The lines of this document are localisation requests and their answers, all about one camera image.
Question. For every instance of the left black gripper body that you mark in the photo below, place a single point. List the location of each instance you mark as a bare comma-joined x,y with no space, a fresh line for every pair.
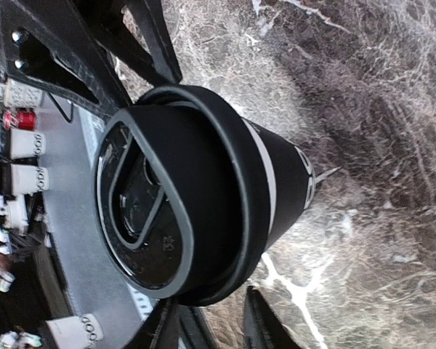
47,45

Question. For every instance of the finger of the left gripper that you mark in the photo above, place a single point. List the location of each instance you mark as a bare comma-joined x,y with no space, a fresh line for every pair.
157,63

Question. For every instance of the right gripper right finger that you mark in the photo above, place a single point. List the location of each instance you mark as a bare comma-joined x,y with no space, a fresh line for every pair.
261,327

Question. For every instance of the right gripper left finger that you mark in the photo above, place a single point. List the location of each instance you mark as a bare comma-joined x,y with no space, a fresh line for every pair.
161,329

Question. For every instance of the white slotted cable duct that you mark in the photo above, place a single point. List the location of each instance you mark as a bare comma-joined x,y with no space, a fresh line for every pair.
142,303

